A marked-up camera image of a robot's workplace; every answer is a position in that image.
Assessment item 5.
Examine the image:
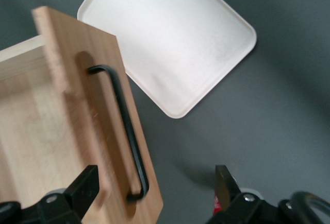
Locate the wooden drawer with grasped handle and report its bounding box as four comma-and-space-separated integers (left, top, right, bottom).
0, 5, 165, 224

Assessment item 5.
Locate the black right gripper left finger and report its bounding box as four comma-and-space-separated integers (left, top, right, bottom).
0, 164, 101, 224

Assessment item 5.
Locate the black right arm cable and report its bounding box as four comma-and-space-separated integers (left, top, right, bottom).
278, 189, 330, 224

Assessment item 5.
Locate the black metal drawer handle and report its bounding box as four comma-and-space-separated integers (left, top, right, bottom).
87, 64, 150, 202

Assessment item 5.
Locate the beige plastic tray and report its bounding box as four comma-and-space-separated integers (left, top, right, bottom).
76, 0, 258, 120

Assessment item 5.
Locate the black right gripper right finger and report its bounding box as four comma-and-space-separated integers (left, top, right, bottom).
206, 164, 281, 224

